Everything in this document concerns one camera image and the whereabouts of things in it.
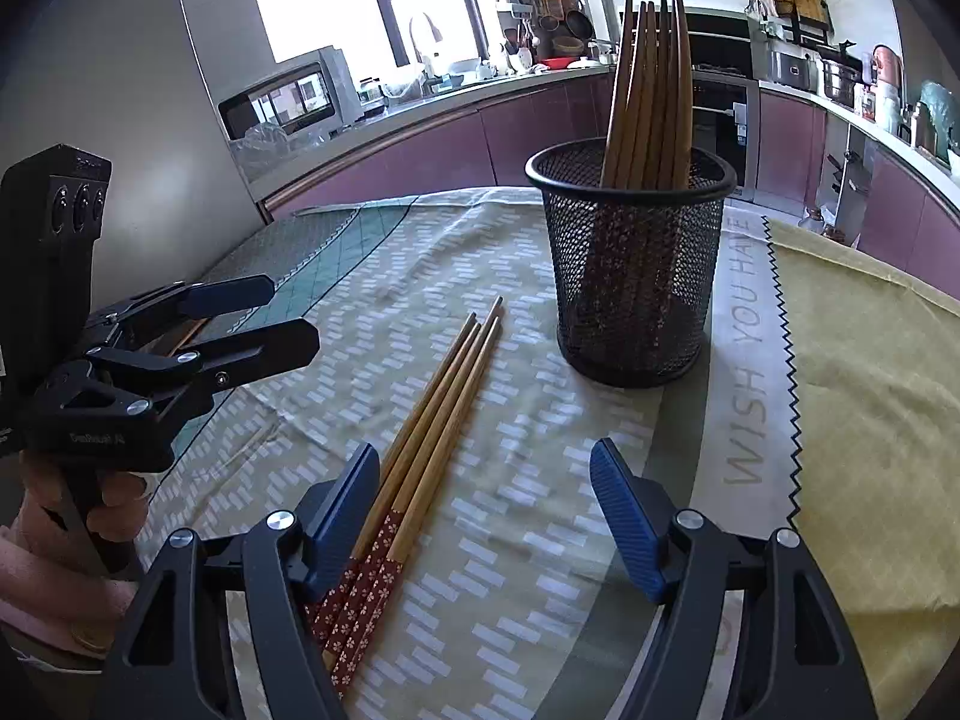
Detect yellow cloth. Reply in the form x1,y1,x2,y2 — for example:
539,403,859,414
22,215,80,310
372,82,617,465
761,217,960,720

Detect person's left hand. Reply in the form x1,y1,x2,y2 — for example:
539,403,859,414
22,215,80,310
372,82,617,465
15,457,151,578

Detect teal and grey patterned cloth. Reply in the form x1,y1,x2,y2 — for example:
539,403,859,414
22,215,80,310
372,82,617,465
150,199,421,466

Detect white kitchen countertop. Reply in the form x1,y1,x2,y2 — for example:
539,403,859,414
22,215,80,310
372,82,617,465
247,64,960,188

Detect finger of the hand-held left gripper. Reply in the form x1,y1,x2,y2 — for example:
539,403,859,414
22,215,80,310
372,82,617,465
81,275,277,352
34,319,321,425

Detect built-in black oven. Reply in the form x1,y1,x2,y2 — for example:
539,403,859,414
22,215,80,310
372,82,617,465
686,71,760,200

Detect pale green plastic bag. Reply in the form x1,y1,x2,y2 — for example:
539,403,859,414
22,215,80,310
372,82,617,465
921,81,960,151

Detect pink kettle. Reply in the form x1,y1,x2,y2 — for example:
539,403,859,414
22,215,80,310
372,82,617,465
870,45,905,87

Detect black range hood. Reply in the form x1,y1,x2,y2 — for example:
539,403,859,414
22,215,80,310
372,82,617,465
684,7,755,76

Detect black mesh utensil holder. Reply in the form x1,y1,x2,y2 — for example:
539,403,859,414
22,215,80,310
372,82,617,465
525,139,738,389

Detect wooden chopstick red patterned end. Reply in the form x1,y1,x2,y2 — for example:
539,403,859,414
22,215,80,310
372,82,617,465
330,296,505,698
611,11,661,350
660,0,695,350
169,319,207,357
574,0,635,346
592,1,650,350
634,0,674,350
322,306,499,672
319,322,485,653

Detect black counter shelf rack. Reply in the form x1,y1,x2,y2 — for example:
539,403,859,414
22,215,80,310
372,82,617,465
741,0,833,50

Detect kitchen window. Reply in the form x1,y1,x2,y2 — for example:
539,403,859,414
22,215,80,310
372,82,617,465
255,0,488,65

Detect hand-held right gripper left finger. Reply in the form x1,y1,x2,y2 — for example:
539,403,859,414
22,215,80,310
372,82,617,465
94,442,381,720

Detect dark thermos bottle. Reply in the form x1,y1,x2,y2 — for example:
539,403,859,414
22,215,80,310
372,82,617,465
910,101,938,155

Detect beige white-dashed tablecloth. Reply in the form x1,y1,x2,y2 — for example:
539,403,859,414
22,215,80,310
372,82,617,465
139,187,807,720

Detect sink faucet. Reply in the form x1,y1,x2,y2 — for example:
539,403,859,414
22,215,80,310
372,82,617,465
409,13,443,80

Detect silver rice cooker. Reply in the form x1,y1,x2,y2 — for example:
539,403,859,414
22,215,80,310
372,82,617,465
765,49,818,91

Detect clear plastic bag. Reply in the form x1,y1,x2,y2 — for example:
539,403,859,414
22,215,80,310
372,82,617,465
229,120,290,181

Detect large steel pot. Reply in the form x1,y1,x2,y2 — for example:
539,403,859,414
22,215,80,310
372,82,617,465
819,60,860,106

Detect white countertop oven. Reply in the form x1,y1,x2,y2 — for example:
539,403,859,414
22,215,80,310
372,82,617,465
217,47,361,143

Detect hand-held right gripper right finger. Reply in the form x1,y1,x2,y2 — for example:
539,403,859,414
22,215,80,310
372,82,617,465
590,437,878,720

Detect pale green canister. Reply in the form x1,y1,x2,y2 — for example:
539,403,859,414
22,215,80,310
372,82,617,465
874,82,905,136

